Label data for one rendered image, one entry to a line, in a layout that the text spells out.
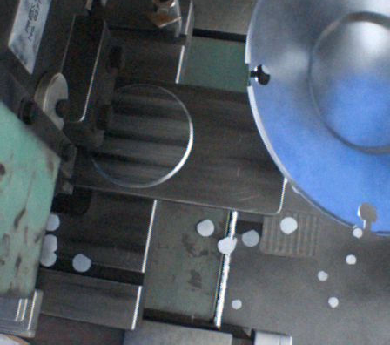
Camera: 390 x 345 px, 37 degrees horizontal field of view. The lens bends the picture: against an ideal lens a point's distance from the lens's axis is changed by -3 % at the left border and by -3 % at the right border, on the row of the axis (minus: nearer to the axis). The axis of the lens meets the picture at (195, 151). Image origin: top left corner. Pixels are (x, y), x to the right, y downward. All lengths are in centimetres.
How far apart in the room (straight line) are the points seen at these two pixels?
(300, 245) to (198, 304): 54
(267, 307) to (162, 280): 67
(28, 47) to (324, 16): 28
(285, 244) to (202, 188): 64
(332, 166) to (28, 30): 32
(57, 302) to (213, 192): 24
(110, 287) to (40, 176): 39
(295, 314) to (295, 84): 92
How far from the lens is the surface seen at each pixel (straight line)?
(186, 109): 71
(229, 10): 91
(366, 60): 55
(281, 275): 146
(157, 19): 75
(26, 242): 38
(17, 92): 35
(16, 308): 73
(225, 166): 69
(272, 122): 64
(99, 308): 76
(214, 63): 87
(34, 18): 46
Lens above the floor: 145
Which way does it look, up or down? 75 degrees down
